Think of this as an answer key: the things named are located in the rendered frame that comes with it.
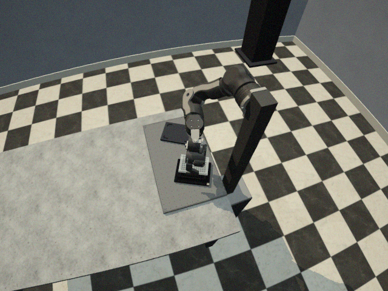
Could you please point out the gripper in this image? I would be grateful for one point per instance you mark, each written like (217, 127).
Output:
(197, 159)

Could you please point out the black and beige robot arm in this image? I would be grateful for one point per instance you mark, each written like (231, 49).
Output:
(236, 82)

